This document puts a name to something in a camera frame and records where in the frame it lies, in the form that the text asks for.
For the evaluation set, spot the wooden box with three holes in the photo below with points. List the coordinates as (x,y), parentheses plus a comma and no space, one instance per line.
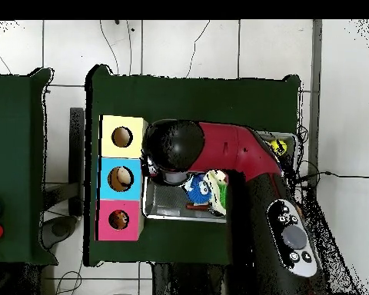
(107,190)

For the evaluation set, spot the yellow printed ball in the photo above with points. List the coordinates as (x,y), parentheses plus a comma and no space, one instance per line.
(278,147)

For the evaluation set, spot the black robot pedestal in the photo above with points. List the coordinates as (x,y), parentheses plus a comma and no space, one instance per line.
(184,282)

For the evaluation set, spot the black upright panel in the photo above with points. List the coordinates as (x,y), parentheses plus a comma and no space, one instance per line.
(77,138)

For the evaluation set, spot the blue spiky toy with eyes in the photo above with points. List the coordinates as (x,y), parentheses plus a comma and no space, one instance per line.
(198,190)

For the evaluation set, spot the green spiky ball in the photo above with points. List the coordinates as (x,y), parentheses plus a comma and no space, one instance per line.
(223,195)

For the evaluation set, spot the grey floor stand base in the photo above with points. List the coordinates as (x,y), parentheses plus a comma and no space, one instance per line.
(60,229)

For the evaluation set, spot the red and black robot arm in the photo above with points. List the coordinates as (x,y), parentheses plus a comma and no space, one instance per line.
(227,147)

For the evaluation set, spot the dark green table cloth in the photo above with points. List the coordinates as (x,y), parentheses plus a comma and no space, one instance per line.
(187,101)
(15,138)

